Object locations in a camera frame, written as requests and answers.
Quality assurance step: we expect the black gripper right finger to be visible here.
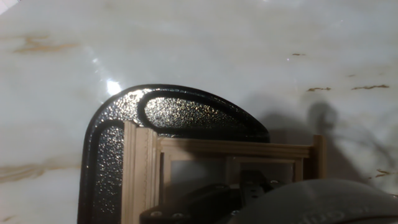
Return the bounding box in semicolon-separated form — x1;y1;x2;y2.
239;169;281;205

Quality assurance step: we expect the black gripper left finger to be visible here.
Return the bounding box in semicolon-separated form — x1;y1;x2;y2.
139;183;244;224

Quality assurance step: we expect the small wooden sliding window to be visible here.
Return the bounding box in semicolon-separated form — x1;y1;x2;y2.
121;120;327;224

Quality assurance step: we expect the black C-clamp steel screw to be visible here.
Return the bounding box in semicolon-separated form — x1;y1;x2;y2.
76;83;271;224

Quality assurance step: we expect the marble pattern mat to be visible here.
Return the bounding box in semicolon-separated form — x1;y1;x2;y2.
0;0;398;224

